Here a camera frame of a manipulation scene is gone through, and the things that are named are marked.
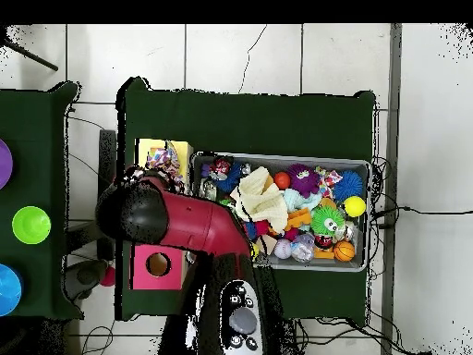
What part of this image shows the blue spiky ball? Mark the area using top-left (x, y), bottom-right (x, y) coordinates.
top-left (332, 169), bottom-right (364, 202)
top-left (215, 162), bottom-right (243, 194)

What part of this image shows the shallow silver mesh bin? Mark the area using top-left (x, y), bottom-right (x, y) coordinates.
top-left (186, 151), bottom-right (371, 274)

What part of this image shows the wooden three-hole box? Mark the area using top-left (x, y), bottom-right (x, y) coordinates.
top-left (128, 138), bottom-right (194, 290)

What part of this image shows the small orange-red ball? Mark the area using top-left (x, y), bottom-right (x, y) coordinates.
top-left (273, 171), bottom-right (292, 190)

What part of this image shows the purple spiky monster toy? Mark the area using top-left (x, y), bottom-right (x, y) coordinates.
top-left (286, 163), bottom-right (321, 198)

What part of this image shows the small baseball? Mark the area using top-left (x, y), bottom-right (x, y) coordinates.
top-left (273, 238), bottom-right (294, 260)

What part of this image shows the dark green tablecloth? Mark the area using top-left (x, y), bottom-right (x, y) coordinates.
top-left (0, 81), bottom-right (84, 321)
top-left (115, 76), bottom-right (378, 326)

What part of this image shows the green spiky toy with eyes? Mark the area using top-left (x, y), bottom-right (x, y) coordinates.
top-left (309, 205), bottom-right (346, 237)

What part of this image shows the yellow ball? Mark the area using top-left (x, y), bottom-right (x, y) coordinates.
top-left (343, 195), bottom-right (367, 218)

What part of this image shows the orange toy basketball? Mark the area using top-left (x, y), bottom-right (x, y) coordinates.
top-left (333, 240), bottom-right (357, 263)

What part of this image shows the small red ball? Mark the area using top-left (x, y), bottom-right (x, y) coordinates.
top-left (99, 265), bottom-right (116, 288)

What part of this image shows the grey rounded base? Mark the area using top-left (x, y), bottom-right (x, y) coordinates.
top-left (65, 259), bottom-right (109, 300)

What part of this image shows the lime green bowl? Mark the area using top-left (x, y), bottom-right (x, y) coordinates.
top-left (11, 205), bottom-right (52, 246)

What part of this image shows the purple bowl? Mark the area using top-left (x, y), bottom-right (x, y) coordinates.
top-left (0, 138), bottom-right (15, 190)

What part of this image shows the black tripod leg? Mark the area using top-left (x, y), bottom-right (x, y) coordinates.
top-left (0, 36), bottom-right (59, 72)

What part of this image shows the blue bowl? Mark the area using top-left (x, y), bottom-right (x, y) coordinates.
top-left (0, 263), bottom-right (23, 317)

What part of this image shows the black power cable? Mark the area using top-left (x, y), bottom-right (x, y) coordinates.
top-left (372, 204), bottom-right (473, 228)

